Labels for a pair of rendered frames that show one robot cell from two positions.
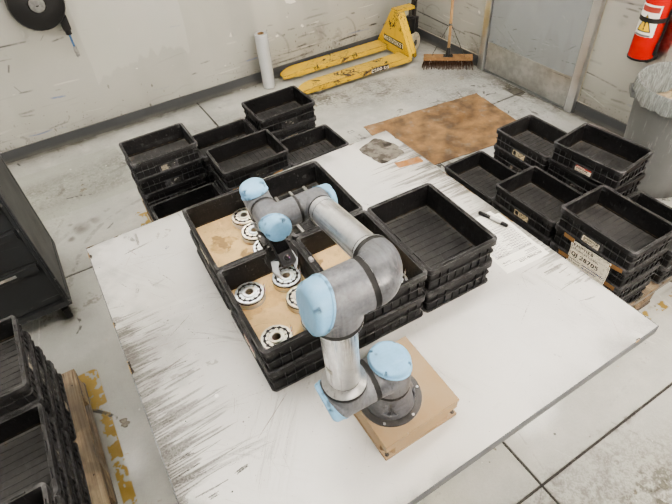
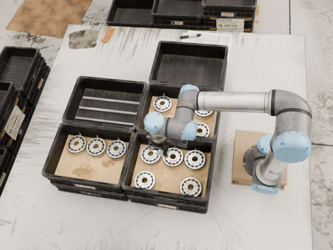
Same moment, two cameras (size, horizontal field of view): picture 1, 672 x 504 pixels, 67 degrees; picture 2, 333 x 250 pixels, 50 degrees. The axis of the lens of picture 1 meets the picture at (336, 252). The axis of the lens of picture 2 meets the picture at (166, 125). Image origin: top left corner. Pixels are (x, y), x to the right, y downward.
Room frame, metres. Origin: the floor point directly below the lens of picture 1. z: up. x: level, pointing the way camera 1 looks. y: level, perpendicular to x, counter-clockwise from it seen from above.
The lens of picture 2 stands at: (0.59, 0.64, 2.45)
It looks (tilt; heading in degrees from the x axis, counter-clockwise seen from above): 60 degrees down; 317
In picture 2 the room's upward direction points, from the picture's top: 11 degrees counter-clockwise
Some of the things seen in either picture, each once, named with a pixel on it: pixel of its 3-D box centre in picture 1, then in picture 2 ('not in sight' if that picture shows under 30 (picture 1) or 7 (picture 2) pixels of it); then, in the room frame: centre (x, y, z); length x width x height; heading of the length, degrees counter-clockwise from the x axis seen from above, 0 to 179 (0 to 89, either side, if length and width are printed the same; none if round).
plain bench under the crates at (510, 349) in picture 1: (342, 336); (166, 159); (1.32, 0.00, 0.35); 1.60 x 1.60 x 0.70; 28
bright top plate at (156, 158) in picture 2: (286, 276); (150, 154); (1.23, 0.18, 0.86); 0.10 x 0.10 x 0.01
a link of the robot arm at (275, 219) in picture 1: (277, 217); (182, 125); (1.03, 0.15, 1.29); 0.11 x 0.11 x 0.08; 24
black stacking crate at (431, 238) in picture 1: (428, 235); (189, 70); (1.36, -0.35, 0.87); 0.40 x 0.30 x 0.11; 26
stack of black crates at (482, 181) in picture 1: (483, 189); (134, 21); (2.38, -0.91, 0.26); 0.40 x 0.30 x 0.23; 28
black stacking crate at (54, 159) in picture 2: (238, 235); (91, 157); (1.46, 0.37, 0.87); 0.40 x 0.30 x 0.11; 26
